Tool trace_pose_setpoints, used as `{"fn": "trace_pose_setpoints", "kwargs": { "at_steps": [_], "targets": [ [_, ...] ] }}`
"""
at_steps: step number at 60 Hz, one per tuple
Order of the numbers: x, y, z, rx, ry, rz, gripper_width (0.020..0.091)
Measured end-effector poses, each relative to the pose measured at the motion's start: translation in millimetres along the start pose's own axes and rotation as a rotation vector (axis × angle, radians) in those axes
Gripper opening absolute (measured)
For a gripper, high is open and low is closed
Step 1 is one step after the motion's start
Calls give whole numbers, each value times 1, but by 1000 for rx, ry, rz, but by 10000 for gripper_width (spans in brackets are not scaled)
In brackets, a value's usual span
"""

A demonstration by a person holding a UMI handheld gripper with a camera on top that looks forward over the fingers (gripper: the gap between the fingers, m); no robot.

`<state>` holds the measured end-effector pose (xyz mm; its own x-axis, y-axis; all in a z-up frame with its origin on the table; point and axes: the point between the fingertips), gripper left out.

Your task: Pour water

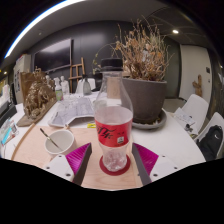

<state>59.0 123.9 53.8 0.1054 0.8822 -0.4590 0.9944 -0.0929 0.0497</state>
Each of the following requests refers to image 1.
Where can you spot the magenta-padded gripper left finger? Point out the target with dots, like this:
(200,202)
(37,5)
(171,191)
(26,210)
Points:
(76,160)

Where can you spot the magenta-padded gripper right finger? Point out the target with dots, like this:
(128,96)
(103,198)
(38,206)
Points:
(148,160)

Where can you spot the clear red-labelled drink bottle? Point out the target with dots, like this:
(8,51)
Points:
(113,130)

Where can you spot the white ceramic cup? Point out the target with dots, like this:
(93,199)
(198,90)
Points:
(65,140)

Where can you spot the metal spoon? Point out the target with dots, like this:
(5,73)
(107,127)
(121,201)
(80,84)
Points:
(50,137)

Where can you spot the grey plant saucer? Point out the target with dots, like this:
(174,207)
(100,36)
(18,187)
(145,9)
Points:
(156,124)

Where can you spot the small yellow item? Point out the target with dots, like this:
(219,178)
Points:
(91,125)

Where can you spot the printed newspaper sheet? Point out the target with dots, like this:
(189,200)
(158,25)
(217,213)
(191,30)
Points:
(73,110)

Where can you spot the papers on chair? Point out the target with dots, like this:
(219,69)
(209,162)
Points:
(183,118)

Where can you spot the dried plant in grey pot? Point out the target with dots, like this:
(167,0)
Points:
(146,100)

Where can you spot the black backpack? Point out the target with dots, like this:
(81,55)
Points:
(210,143)

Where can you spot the green-labelled spray bottle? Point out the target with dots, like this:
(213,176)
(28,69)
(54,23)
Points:
(59,95)

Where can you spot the white chair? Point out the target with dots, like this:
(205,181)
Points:
(78,88)
(216,120)
(196,106)

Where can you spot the white plaster bust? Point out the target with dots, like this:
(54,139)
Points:
(64,87)

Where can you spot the colourful painting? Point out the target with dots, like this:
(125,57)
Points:
(6,133)

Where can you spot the wooden easel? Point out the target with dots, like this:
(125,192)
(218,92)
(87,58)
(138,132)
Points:
(76,78)

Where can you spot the black box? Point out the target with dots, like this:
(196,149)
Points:
(6,115)

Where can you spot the wooden figure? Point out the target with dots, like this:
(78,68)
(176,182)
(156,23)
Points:
(198,86)

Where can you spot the brown carved wooden panel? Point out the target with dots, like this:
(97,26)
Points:
(25,81)

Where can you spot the long ceiling light strip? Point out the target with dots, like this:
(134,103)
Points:
(33,25)

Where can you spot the black wall screen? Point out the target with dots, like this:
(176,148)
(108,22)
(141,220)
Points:
(53,55)

